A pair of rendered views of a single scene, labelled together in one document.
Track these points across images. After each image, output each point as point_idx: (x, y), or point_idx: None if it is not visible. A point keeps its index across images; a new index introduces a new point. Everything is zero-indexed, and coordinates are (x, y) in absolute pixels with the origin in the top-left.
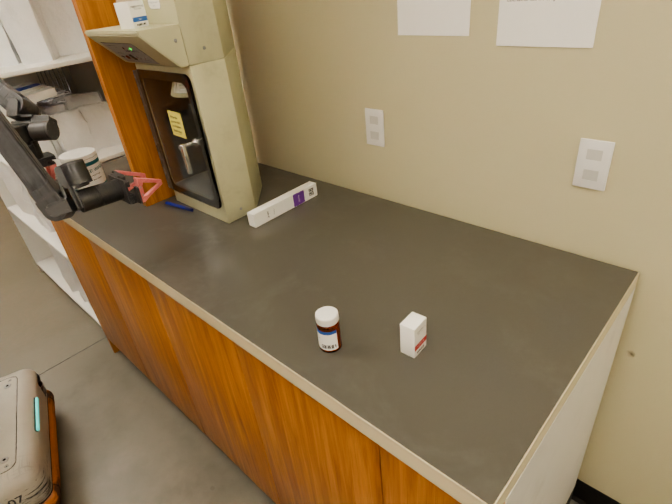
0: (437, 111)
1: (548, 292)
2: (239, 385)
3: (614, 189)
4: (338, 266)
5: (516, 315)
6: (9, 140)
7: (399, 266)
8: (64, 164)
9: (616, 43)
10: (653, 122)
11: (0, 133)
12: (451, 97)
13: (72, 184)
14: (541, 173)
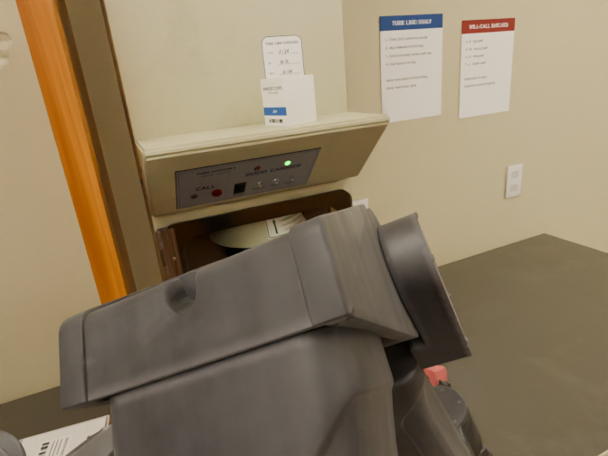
0: (417, 181)
1: (568, 258)
2: None
3: (522, 192)
4: (516, 328)
5: (599, 271)
6: (460, 439)
7: (522, 299)
8: (467, 411)
9: (517, 106)
10: (534, 146)
11: (456, 434)
12: (428, 166)
13: (480, 445)
14: (488, 199)
